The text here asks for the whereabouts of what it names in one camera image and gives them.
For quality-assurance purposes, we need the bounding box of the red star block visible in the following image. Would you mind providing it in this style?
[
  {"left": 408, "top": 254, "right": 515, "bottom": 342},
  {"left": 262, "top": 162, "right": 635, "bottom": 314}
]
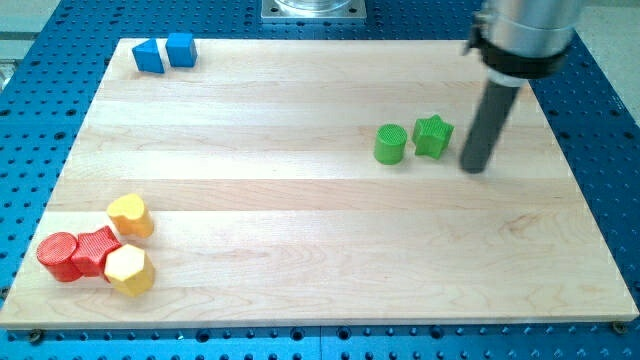
[{"left": 71, "top": 226, "right": 122, "bottom": 281}]

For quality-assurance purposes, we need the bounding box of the yellow heart block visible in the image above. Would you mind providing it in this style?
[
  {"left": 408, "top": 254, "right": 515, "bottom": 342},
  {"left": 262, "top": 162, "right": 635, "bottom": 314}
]
[{"left": 106, "top": 193, "right": 154, "bottom": 238}]

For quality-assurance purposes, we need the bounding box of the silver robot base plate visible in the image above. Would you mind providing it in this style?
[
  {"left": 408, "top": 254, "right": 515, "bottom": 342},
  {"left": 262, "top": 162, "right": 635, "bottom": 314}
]
[{"left": 260, "top": 0, "right": 367, "bottom": 22}]

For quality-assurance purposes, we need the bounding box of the light wooden board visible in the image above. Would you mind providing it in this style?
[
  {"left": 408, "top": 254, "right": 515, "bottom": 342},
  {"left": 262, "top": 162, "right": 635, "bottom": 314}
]
[{"left": 1, "top": 38, "right": 638, "bottom": 329}]

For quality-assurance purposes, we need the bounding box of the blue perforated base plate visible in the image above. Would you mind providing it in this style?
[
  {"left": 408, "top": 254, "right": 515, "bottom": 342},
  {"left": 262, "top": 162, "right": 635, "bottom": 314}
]
[{"left": 1, "top": 0, "right": 639, "bottom": 359}]

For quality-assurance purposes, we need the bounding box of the green star block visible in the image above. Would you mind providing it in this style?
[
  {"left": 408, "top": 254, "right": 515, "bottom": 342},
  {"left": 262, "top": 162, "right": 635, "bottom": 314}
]
[{"left": 412, "top": 115, "right": 455, "bottom": 159}]

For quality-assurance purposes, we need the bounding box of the green cylinder block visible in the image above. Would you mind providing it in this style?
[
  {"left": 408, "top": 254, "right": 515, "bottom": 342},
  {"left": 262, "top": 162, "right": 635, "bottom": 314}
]
[{"left": 374, "top": 124, "right": 407, "bottom": 165}]

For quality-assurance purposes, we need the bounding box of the blue triangle block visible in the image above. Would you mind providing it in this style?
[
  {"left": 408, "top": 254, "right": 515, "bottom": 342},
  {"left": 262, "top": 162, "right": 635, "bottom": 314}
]
[{"left": 132, "top": 38, "right": 164, "bottom": 74}]

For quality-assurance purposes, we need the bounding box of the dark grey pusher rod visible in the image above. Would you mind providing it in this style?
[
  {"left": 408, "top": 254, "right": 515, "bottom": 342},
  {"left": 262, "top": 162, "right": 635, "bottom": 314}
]
[{"left": 459, "top": 80, "right": 520, "bottom": 174}]

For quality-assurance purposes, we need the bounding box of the yellow hexagon block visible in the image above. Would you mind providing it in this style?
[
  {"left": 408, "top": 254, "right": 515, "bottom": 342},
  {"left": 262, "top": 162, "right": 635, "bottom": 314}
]
[{"left": 104, "top": 244, "right": 155, "bottom": 297}]

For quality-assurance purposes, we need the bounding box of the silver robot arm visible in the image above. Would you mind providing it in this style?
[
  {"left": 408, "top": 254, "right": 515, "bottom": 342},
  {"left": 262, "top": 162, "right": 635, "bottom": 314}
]
[{"left": 463, "top": 0, "right": 585, "bottom": 88}]

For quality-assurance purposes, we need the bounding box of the blue cube block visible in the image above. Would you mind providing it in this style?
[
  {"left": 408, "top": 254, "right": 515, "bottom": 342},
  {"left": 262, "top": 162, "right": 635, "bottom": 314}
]
[{"left": 165, "top": 33, "right": 198, "bottom": 67}]

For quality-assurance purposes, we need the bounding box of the red cylinder block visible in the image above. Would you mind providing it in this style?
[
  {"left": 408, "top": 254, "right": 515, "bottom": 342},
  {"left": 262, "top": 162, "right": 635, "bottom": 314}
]
[{"left": 36, "top": 232, "right": 82, "bottom": 282}]

